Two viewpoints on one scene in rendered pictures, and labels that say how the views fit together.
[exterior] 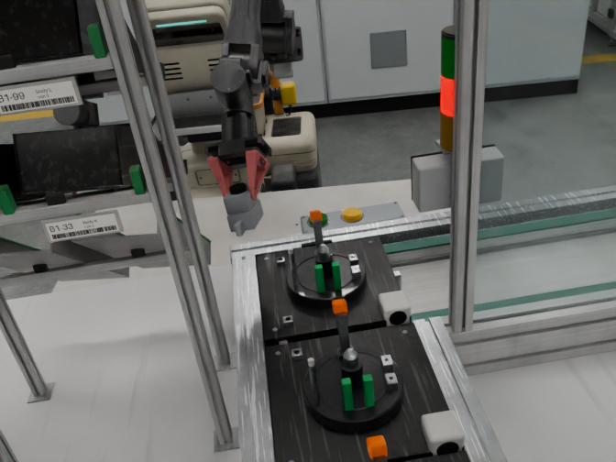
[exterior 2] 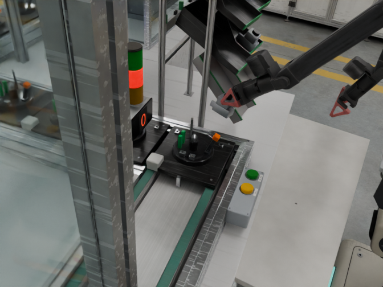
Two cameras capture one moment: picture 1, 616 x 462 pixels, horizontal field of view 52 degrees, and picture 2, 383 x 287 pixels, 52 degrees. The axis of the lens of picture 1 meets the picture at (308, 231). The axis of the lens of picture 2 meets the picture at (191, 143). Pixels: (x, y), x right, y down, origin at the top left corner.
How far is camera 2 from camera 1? 1.59 m
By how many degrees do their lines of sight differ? 84
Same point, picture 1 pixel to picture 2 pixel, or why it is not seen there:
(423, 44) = not seen: outside the picture
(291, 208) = (318, 209)
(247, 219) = (214, 103)
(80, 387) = not seen: hidden behind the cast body
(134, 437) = (182, 114)
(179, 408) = not seen: hidden behind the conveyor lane
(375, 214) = (241, 199)
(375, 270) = (186, 169)
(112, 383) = (213, 115)
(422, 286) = (176, 199)
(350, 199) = (313, 242)
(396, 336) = (139, 154)
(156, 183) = (161, 22)
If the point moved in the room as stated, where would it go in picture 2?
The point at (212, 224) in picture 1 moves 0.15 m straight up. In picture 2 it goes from (320, 172) to (331, 141)
